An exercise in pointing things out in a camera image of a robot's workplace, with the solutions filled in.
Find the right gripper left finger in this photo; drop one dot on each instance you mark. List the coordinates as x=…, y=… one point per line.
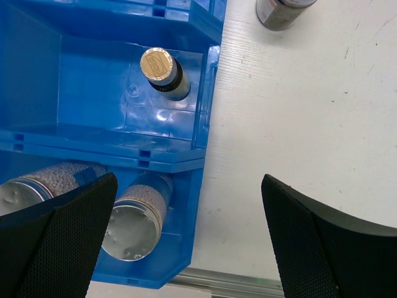
x=51, y=249

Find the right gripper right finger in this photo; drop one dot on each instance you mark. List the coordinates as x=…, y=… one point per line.
x=323, y=252

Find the white bead shaker jar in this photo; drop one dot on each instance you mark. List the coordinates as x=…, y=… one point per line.
x=138, y=216
x=44, y=184

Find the yellow label sauce bottle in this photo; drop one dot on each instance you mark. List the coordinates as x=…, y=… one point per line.
x=165, y=74

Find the dark spice jar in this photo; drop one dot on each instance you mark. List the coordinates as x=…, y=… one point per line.
x=279, y=15

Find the blue three-compartment plastic bin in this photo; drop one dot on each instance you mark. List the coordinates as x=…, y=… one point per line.
x=72, y=89

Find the front aluminium rail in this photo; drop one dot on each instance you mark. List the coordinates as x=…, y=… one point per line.
x=228, y=285

